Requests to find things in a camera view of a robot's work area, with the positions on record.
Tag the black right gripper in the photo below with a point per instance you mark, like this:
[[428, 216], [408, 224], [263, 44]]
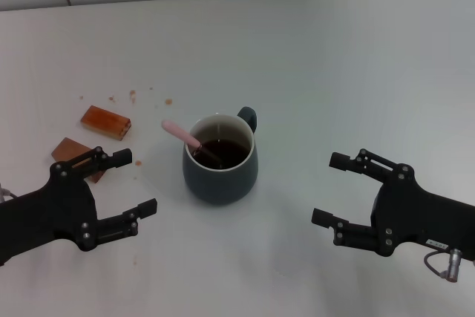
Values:
[[415, 213]]

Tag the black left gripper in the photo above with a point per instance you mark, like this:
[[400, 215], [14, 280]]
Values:
[[55, 213]]

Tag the grey ceramic cup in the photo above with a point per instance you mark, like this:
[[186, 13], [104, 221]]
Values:
[[222, 187]]

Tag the notched brown wooden block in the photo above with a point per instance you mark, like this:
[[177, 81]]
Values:
[[67, 150]]

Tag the flat stained wooden block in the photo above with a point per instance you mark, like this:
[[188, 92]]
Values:
[[104, 120]]

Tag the dark coffee liquid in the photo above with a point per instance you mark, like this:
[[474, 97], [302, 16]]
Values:
[[234, 151]]

